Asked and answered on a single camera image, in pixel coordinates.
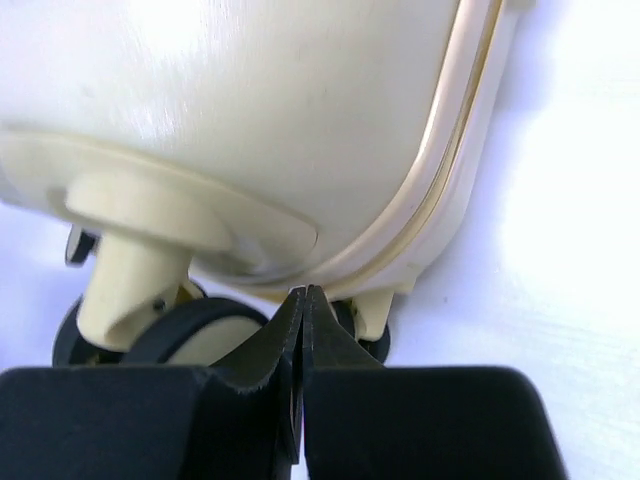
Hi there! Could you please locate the yellow suitcase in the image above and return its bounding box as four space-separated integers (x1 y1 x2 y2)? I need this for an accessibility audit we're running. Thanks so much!
1 1 532 366

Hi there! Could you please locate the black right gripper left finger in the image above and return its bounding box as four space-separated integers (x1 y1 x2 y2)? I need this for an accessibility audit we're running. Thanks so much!
199 287 306 465

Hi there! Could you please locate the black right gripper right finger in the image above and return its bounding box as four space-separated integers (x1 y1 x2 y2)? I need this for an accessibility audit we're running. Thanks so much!
303 285 388 370

